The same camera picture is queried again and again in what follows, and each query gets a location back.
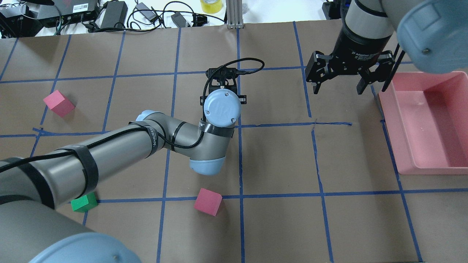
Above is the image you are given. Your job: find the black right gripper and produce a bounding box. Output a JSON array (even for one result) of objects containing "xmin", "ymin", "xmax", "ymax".
[{"xmin": 305, "ymin": 28, "xmax": 395, "ymax": 95}]

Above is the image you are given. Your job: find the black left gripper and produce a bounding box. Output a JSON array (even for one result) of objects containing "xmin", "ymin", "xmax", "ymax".
[{"xmin": 205, "ymin": 67, "xmax": 246, "ymax": 104}]

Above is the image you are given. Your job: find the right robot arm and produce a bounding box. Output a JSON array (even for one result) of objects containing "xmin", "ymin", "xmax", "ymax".
[{"xmin": 305, "ymin": 0, "xmax": 468, "ymax": 95}]

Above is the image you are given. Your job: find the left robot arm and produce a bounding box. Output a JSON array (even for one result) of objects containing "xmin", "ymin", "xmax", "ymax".
[{"xmin": 0, "ymin": 66, "xmax": 247, "ymax": 263}]

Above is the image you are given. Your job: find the yellow tape roll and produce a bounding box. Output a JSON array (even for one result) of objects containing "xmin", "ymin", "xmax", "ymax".
[{"xmin": 200, "ymin": 0, "xmax": 223, "ymax": 14}]

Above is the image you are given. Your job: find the pink plastic bin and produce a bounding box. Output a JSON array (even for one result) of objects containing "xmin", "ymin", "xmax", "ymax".
[{"xmin": 379, "ymin": 71, "xmax": 468, "ymax": 175}]

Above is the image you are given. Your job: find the pink cube centre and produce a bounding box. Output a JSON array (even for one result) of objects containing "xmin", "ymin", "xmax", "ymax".
[{"xmin": 194, "ymin": 188, "xmax": 222, "ymax": 216}]

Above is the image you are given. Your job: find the pink cube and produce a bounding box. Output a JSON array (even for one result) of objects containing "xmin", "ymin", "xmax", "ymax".
[
  {"xmin": 194, "ymin": 188, "xmax": 222, "ymax": 216},
  {"xmin": 43, "ymin": 90, "xmax": 75, "ymax": 118}
]

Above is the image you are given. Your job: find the black laptop charger brick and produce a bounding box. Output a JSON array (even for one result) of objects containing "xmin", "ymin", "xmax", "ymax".
[{"xmin": 100, "ymin": 0, "xmax": 128, "ymax": 29}]

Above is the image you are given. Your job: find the pink cube far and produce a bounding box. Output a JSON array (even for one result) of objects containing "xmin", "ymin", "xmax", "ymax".
[{"xmin": 43, "ymin": 90, "xmax": 75, "ymax": 118}]

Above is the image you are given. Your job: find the green cube far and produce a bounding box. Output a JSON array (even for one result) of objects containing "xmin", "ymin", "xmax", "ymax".
[{"xmin": 70, "ymin": 193, "xmax": 98, "ymax": 213}]

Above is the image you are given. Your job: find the aluminium frame post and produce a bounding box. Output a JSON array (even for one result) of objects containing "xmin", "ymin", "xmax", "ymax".
[{"xmin": 226, "ymin": 0, "xmax": 244, "ymax": 30}]

